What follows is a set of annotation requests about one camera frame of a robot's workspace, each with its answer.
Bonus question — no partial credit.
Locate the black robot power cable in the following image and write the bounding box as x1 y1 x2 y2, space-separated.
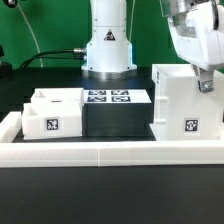
19 48 88 69

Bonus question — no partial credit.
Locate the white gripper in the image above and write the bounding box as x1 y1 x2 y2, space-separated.
159 0 224 93

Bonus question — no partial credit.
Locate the white thin cable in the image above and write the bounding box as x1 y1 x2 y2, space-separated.
14 0 44 68

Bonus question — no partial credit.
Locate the white marker tag plate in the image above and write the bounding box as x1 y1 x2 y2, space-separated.
84 89 151 104

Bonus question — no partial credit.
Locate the black device at left edge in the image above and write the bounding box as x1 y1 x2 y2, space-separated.
0 45 13 77

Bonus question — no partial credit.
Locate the white drawer housing box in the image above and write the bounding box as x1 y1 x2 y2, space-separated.
150 64 224 141

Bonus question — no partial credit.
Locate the white rear drawer box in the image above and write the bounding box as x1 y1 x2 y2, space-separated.
31 88 84 106

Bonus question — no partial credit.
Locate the white front drawer box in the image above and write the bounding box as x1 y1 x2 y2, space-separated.
22 102 82 140

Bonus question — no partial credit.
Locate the white U-shaped fence frame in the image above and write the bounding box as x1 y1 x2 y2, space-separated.
0 112 224 168

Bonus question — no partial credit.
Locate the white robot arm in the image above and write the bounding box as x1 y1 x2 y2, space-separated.
82 0 224 93

